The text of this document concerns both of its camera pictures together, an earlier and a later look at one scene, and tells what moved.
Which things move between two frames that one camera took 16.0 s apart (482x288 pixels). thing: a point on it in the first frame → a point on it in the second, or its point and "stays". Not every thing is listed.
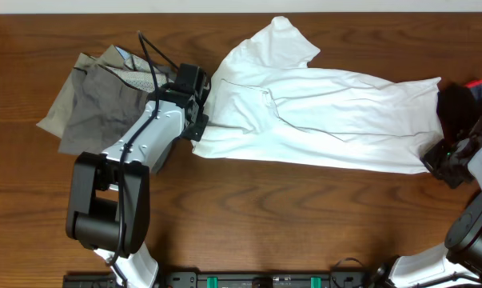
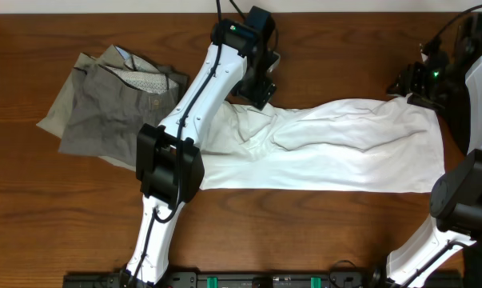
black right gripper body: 441,162 → 427,87
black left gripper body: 202,106 → 256,93
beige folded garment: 53,119 stays
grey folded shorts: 106,102 stays
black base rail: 164,279 stays
